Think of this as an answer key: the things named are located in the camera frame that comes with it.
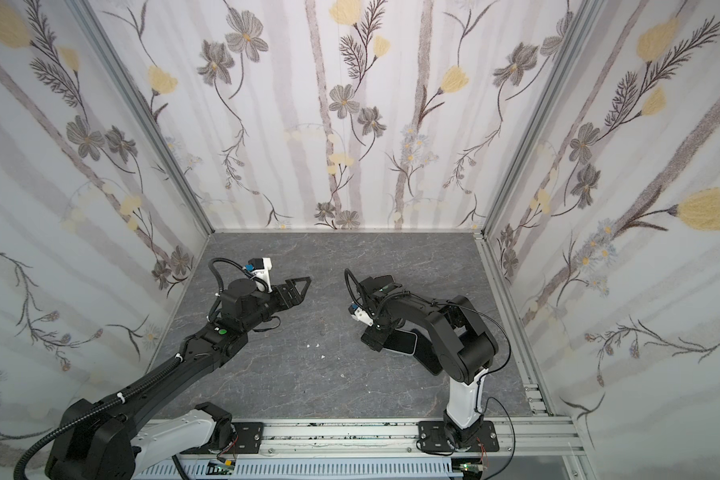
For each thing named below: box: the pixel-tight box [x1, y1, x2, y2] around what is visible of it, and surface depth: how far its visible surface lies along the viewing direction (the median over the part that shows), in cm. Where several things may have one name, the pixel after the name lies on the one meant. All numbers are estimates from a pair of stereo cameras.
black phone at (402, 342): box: [383, 328, 418, 356], surface depth 92 cm
